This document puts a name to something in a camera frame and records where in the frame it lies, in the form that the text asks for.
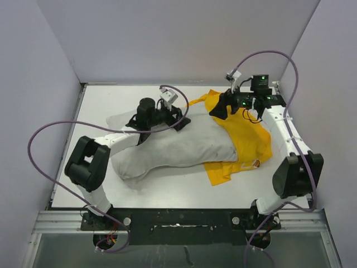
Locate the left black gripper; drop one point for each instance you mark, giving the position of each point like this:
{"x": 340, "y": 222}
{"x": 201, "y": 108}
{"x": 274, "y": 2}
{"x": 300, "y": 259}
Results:
{"x": 172, "y": 120}

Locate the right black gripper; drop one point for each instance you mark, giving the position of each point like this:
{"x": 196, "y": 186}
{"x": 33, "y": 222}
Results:
{"x": 226, "y": 99}

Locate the white pillow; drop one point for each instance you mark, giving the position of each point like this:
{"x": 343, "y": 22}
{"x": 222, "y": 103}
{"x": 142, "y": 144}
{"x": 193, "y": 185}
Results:
{"x": 168, "y": 148}

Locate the yellow printed pillowcase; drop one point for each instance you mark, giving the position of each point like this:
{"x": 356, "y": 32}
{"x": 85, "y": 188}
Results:
{"x": 242, "y": 136}

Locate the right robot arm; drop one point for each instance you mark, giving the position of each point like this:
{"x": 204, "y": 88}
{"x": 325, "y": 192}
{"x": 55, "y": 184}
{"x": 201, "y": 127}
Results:
{"x": 300, "y": 169}

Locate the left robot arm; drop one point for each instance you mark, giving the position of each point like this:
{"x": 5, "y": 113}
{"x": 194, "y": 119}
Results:
{"x": 87, "y": 165}

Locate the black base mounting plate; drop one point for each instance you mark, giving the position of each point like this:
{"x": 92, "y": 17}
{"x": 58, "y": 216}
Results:
{"x": 181, "y": 226}

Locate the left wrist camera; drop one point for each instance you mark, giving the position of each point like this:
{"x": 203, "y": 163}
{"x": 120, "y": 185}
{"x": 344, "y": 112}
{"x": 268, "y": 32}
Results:
{"x": 167, "y": 98}

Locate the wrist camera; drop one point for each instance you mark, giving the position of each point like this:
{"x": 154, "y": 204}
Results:
{"x": 167, "y": 98}
{"x": 233, "y": 78}

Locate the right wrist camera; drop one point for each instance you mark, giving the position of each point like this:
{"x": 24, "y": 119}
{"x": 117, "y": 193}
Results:
{"x": 233, "y": 78}

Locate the aluminium frame rail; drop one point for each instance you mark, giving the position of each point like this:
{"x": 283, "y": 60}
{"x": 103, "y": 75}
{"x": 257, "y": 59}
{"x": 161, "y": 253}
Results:
{"x": 186, "y": 188}

